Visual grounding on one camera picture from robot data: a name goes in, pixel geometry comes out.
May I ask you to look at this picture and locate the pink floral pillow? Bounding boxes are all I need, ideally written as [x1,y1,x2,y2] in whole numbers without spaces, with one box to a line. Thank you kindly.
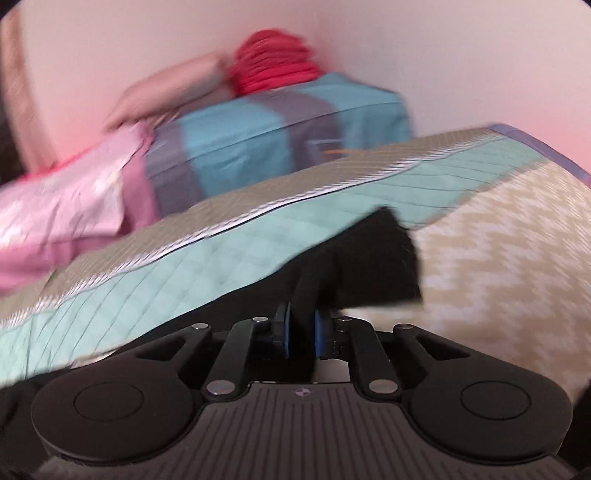
[0,122,160,296]

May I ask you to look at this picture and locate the blue and grey striped pillow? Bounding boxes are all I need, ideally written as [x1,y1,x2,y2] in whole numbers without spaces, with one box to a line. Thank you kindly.
[143,71,414,217]

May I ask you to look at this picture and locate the red folded blanket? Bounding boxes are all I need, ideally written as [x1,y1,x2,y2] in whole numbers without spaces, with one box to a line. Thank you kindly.
[228,28,321,97]

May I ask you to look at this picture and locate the pale pink pillow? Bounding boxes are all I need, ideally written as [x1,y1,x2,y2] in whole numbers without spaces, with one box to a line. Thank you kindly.
[104,50,236,132]

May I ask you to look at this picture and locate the black pants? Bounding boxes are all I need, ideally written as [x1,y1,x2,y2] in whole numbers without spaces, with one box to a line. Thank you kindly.
[69,207,424,370]

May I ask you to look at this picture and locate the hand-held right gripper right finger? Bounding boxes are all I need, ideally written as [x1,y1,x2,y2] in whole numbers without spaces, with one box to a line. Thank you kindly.
[314,308,482,401]

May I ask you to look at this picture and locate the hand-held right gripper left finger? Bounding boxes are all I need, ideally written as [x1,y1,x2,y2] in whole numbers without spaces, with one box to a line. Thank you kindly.
[110,301,293,401]

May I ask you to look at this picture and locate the beige pink curtain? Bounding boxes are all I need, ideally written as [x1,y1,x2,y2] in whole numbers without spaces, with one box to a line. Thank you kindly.
[0,14,61,176]

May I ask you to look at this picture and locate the teal and beige quilted bedspread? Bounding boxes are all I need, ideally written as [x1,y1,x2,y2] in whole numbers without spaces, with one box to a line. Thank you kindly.
[0,122,591,398]

